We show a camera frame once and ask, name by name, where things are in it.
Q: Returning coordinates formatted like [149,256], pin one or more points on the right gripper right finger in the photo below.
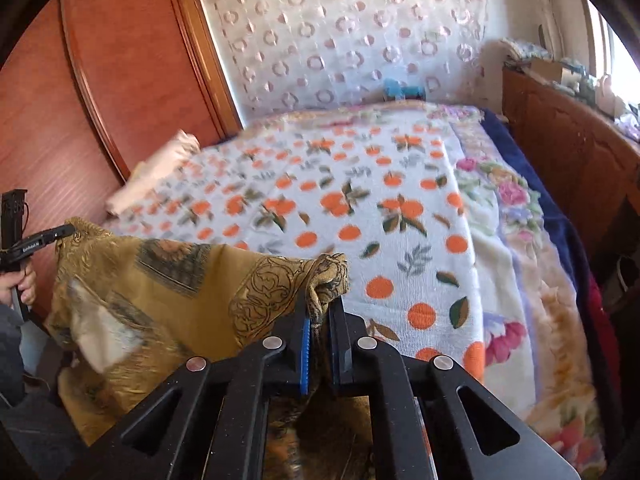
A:
[432,419]

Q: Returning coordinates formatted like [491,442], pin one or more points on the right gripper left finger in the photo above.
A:
[208,420]

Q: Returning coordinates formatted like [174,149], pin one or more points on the golden patterned scarf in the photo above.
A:
[133,311]

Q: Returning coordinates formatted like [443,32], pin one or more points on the person's left hand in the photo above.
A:
[24,281]

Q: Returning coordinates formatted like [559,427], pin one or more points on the floral bed blanket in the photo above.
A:
[535,351]

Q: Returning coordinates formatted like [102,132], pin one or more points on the navy blue bed sheet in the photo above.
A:
[560,229]

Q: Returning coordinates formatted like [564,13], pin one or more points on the orange print white towel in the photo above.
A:
[379,190]

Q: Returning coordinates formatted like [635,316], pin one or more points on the wooden side cabinet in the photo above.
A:
[590,170]

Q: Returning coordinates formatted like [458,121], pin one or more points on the blue tissue box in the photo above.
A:
[394,90]

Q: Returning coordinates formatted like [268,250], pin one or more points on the cardboard box on cabinet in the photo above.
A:
[543,71]

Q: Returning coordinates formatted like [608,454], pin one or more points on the white circle pattern curtain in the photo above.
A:
[286,55]

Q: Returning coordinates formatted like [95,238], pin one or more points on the folded patterned cloth stack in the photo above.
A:
[524,51]

